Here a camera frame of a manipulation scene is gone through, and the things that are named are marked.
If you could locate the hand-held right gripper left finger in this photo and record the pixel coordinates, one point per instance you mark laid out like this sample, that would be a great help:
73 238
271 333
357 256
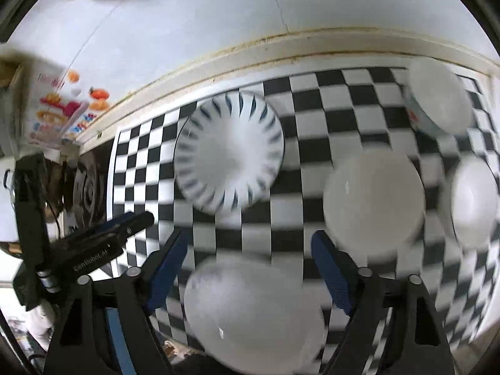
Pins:
168 269

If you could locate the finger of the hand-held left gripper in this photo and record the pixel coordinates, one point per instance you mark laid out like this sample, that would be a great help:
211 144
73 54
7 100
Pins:
131 223

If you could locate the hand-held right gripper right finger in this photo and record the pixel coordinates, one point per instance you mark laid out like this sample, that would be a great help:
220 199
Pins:
332 273

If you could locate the white plate blue leaf pattern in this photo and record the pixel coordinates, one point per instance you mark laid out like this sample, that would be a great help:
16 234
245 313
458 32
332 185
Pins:
228 152

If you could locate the white bowl printed outside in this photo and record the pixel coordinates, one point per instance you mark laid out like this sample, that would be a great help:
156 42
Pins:
439 99

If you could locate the black gas stove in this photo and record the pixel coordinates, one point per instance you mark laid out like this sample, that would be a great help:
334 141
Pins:
88 191

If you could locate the black white checkered mat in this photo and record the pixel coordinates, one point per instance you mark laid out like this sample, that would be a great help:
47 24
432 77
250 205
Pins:
304 125

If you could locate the colourful wall sticker sheet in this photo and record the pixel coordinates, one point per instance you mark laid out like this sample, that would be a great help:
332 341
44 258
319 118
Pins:
58 105

